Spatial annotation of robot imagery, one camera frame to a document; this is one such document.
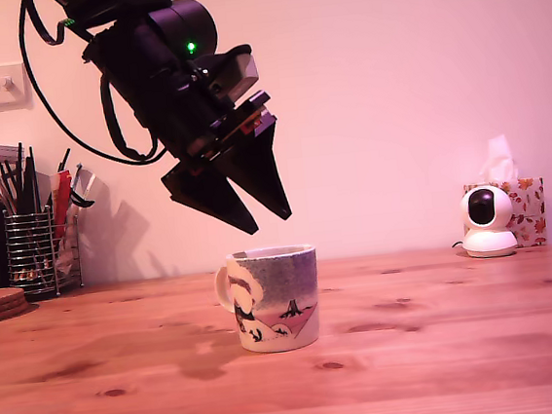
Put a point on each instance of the leaf print tissue box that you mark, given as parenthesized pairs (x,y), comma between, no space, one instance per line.
(531,212)

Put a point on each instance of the small white round camera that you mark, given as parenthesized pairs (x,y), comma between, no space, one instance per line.
(487,240)

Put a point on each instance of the red and white paper sleeve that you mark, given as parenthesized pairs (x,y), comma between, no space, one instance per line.
(62,193)

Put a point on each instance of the printed ceramic mug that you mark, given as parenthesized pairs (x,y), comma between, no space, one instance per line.
(275,305)

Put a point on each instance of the black chopstick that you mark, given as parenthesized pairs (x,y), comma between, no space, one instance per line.
(11,188)
(35,181)
(22,182)
(63,161)

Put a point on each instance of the brown chopstick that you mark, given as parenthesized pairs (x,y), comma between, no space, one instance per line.
(1,196)

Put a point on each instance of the white tissue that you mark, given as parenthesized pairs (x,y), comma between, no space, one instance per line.
(496,161)

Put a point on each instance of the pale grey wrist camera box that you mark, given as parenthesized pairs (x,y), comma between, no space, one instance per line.
(243,70)

